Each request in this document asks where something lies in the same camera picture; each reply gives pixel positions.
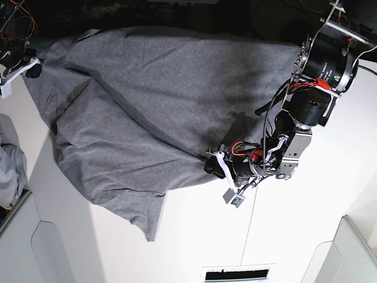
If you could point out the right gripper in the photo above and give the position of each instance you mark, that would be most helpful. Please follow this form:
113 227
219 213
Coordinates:
18 63

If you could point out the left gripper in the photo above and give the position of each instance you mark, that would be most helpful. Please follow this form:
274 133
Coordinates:
241 164

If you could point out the grey t-shirt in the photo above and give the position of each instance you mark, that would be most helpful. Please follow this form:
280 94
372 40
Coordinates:
134 110

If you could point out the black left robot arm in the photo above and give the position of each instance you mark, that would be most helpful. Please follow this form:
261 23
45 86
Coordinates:
325 69

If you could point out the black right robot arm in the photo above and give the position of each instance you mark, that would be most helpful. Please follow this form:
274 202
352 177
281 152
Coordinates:
17 27

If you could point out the light grey cloth pile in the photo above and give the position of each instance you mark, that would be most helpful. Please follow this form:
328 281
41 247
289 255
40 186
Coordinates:
13 165

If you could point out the right white bin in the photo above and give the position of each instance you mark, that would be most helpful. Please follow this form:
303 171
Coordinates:
346 258

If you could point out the white bin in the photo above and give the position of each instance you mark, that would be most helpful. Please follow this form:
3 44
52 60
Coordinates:
346 258
18 263

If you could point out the left white bin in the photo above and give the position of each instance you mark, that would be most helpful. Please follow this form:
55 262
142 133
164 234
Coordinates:
18 263

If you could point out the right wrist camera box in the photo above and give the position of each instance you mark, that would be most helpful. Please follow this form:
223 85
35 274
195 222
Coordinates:
6 89

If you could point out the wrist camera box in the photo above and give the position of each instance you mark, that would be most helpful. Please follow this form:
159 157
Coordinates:
6 89
234 197

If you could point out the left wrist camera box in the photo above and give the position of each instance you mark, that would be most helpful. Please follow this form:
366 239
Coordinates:
234 197

